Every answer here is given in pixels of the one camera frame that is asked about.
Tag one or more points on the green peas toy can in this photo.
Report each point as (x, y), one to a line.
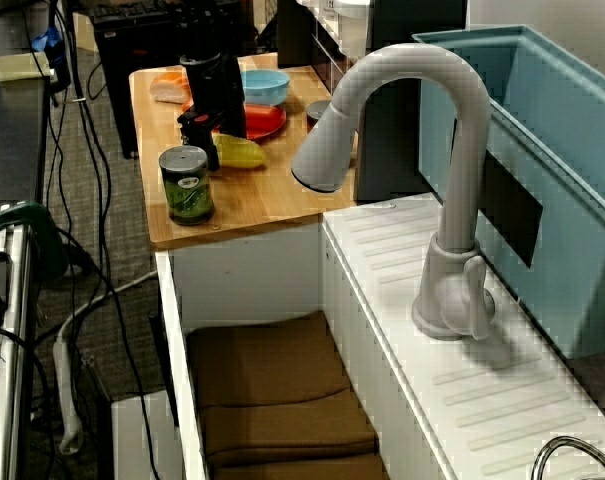
(187, 195)

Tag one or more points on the steel pot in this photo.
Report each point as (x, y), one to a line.
(564, 440)

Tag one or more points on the orange toy bread slice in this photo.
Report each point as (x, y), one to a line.
(169, 87)

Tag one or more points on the teal plastic bin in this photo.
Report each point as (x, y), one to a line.
(572, 240)

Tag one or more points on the light blue bowl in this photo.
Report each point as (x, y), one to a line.
(267, 90)

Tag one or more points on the silver metal frame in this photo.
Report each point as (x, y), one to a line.
(9, 350)

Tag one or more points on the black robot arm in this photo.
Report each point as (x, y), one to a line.
(207, 30)

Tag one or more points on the yellow paper note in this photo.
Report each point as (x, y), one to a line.
(17, 66)

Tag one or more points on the brown beans toy can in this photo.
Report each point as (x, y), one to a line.
(316, 116)

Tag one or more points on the red toy sausage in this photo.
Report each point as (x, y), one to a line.
(262, 117)

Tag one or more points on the black keyboard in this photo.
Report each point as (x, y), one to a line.
(132, 9)

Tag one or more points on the white toy sink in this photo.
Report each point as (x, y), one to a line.
(262, 280)

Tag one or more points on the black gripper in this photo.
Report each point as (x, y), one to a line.
(217, 90)

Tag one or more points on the yellow toy corn cob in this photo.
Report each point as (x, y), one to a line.
(242, 152)

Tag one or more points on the white power strip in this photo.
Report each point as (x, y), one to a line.
(64, 390)

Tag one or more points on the green clamp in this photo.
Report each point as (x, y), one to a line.
(37, 225)

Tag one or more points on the brown cloth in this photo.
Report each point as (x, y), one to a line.
(272, 370)

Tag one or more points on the white box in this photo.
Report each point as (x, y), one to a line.
(142, 440)

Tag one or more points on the gray toy faucet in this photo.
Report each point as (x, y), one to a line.
(462, 200)

